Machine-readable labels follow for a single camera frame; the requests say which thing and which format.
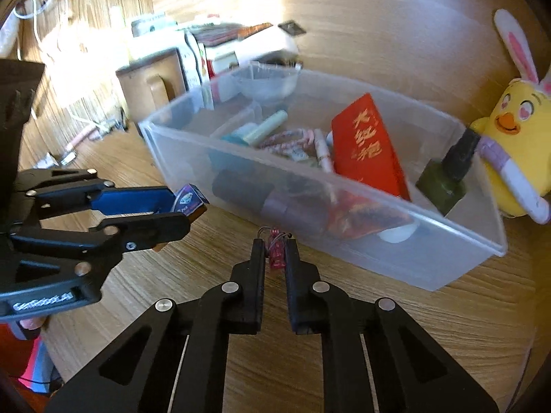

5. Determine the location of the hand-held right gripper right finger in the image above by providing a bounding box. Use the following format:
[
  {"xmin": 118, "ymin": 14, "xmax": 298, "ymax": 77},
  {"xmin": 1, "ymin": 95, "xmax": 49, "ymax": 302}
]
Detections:
[{"xmin": 284, "ymin": 239, "xmax": 500, "ymax": 413}]

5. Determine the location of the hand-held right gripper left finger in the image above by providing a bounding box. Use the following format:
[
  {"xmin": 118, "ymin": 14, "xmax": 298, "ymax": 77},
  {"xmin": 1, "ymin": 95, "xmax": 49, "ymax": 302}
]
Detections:
[{"xmin": 45, "ymin": 239, "xmax": 265, "ymax": 413}]

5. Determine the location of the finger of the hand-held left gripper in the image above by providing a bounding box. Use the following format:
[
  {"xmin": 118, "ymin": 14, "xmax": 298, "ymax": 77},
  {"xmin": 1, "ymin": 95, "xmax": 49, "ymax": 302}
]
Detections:
[
  {"xmin": 15, "ymin": 168, "xmax": 176, "ymax": 221},
  {"xmin": 9, "ymin": 212, "xmax": 192, "ymax": 281}
]

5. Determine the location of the small red charm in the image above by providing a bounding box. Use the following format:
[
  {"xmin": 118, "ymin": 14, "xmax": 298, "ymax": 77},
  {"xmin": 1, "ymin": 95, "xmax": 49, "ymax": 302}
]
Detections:
[{"xmin": 257, "ymin": 226, "xmax": 295, "ymax": 273}]

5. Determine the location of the small blue box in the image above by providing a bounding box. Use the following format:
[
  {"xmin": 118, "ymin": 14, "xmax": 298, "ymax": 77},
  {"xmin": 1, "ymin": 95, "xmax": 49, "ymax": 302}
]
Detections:
[{"xmin": 170, "ymin": 183, "xmax": 209, "ymax": 220}]

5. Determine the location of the shiny red wrapper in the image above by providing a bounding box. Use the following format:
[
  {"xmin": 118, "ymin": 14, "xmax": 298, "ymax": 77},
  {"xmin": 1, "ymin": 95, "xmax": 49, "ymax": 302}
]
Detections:
[{"xmin": 325, "ymin": 191, "xmax": 414, "ymax": 241}]

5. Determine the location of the white pink tube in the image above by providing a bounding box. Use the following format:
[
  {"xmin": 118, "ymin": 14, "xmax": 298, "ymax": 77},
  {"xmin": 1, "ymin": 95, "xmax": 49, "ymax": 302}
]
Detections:
[{"xmin": 312, "ymin": 128, "xmax": 336, "ymax": 175}]

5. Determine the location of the pink white braided rope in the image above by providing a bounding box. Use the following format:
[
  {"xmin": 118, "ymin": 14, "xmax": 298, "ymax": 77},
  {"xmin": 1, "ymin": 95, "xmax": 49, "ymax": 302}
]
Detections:
[{"xmin": 258, "ymin": 126, "xmax": 317, "ymax": 153}]

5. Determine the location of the clear plastic storage bin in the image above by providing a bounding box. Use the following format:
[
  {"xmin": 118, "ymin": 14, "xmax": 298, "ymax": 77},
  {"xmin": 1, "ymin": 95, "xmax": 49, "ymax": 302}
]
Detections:
[{"xmin": 138, "ymin": 61, "xmax": 509, "ymax": 292}]

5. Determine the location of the red tea packet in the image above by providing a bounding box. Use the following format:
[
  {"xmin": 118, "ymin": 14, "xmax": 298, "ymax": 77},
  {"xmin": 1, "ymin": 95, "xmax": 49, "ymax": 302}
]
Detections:
[{"xmin": 331, "ymin": 92, "xmax": 412, "ymax": 202}]

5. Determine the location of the pale green lip balm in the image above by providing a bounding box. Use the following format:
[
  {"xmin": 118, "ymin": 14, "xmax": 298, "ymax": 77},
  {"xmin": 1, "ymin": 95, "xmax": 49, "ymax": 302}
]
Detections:
[{"xmin": 245, "ymin": 109, "xmax": 288, "ymax": 147}]

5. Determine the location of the person's left forearm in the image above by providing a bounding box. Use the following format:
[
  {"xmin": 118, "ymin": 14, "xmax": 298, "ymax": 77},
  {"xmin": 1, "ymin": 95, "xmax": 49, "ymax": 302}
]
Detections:
[{"xmin": 0, "ymin": 322, "xmax": 56, "ymax": 392}]

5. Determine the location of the person's left hand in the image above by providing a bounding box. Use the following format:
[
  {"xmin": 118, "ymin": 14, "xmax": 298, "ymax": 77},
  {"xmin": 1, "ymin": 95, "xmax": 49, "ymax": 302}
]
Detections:
[{"xmin": 19, "ymin": 316, "xmax": 47, "ymax": 340}]

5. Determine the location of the pink pen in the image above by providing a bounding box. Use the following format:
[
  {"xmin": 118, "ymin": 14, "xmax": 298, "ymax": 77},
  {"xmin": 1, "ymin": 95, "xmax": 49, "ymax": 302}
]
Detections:
[{"xmin": 64, "ymin": 129, "xmax": 96, "ymax": 151}]

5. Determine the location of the brown ceramic mug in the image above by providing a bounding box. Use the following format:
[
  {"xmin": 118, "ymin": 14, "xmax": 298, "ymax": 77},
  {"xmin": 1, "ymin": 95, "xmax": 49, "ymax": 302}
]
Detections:
[{"xmin": 115, "ymin": 48, "xmax": 190, "ymax": 123}]

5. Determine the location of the white green carton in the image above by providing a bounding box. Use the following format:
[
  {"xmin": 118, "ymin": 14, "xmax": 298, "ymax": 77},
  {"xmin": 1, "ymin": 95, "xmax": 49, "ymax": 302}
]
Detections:
[{"xmin": 183, "ymin": 30, "xmax": 208, "ymax": 93}]

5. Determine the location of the red white box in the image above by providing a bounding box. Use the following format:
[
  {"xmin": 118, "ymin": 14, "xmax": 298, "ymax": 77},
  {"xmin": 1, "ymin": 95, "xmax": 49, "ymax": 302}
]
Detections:
[{"xmin": 207, "ymin": 49, "xmax": 240, "ymax": 103}]

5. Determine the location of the green nail polish bottle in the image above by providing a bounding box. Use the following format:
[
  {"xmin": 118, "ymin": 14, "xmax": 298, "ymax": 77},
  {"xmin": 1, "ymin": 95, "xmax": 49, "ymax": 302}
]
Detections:
[{"xmin": 415, "ymin": 127, "xmax": 482, "ymax": 216}]

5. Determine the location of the clear bowl of small items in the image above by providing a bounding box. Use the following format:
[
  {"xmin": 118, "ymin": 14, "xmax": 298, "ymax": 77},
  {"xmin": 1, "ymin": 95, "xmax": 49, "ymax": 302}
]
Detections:
[{"xmin": 232, "ymin": 66, "xmax": 301, "ymax": 104}]

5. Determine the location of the stack of books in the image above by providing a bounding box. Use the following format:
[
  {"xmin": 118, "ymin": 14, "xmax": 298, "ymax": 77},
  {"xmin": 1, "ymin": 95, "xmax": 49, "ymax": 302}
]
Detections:
[{"xmin": 131, "ymin": 12, "xmax": 272, "ymax": 48}]

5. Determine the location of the white card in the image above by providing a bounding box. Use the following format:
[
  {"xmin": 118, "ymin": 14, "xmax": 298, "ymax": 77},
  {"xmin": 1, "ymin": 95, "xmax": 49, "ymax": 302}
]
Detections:
[{"xmin": 235, "ymin": 23, "xmax": 302, "ymax": 63}]

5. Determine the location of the yellow chick plush toy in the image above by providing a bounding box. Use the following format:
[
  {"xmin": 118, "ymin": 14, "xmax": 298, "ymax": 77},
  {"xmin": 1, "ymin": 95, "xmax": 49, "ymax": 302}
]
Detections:
[{"xmin": 468, "ymin": 8, "xmax": 551, "ymax": 224}]

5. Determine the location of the white cable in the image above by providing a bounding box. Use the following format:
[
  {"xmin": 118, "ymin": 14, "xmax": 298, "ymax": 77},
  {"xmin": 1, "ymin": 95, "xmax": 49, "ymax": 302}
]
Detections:
[
  {"xmin": 71, "ymin": 112, "xmax": 129, "ymax": 140},
  {"xmin": 13, "ymin": 0, "xmax": 74, "ymax": 70}
]

